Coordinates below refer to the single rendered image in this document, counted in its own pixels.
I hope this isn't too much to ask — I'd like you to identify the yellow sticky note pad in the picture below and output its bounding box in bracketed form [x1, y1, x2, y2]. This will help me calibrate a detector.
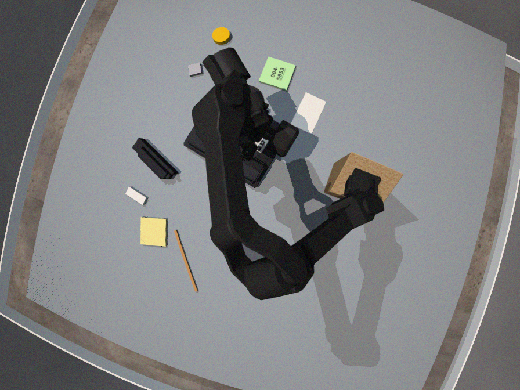
[140, 217, 167, 247]

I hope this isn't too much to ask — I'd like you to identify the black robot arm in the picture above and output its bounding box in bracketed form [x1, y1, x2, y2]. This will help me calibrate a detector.
[192, 48, 384, 300]

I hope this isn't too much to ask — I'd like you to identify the dark grey telephone handset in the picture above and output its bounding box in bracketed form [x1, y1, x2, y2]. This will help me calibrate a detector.
[188, 129, 264, 182]

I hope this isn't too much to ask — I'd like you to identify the green sticky note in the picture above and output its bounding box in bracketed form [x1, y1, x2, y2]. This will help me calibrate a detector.
[259, 57, 295, 91]

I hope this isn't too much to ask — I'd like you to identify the yellow flat disc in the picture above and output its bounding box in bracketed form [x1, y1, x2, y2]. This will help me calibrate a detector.
[212, 27, 230, 45]

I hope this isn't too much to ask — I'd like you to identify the white phone keypad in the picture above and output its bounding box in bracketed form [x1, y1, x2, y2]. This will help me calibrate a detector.
[255, 138, 268, 153]

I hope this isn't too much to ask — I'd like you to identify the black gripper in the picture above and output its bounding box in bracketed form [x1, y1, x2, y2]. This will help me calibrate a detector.
[254, 115, 299, 157]

